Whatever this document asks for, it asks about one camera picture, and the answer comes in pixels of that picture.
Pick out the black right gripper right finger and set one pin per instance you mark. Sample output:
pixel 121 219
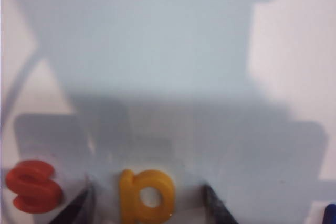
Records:
pixel 216 208

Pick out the orange letter s magnet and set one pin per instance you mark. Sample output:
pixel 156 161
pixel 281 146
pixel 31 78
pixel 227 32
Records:
pixel 31 184

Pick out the yellow letter p magnet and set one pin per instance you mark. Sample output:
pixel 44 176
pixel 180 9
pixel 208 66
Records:
pixel 128 197

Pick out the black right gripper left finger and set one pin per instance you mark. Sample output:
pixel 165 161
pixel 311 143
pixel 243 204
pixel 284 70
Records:
pixel 81 208

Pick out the blue letter m magnet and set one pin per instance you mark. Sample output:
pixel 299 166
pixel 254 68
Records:
pixel 330 214

